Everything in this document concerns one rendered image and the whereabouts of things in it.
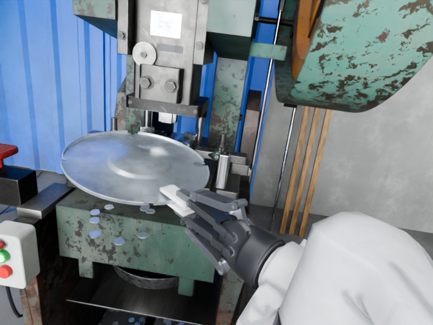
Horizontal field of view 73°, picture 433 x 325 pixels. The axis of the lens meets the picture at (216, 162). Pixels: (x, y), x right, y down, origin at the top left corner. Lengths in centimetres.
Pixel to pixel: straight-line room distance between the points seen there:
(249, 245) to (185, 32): 51
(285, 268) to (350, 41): 34
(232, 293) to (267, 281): 33
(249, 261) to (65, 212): 51
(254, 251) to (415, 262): 20
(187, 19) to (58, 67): 164
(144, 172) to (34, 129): 196
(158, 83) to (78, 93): 156
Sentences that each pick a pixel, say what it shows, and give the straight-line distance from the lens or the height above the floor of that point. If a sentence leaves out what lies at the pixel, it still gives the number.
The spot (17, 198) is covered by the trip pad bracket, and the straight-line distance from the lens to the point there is 81.
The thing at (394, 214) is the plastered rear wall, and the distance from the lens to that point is 247.
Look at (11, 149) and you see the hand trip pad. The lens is 81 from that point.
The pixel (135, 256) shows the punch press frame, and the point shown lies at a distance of 78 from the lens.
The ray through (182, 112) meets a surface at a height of 87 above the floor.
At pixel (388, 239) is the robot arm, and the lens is 26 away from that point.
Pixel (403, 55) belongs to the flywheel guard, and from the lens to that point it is 55.
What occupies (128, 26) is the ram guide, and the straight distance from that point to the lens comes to 74.
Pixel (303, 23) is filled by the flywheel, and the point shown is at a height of 113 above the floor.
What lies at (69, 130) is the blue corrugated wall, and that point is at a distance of 236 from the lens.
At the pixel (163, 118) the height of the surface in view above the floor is 83.
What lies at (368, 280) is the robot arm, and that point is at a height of 90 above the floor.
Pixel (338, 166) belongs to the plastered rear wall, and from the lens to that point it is 218.
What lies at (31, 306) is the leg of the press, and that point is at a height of 38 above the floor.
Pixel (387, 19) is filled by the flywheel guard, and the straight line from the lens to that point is 51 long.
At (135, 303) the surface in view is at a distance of 98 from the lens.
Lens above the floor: 103
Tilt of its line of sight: 21 degrees down
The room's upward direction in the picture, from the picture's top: 8 degrees clockwise
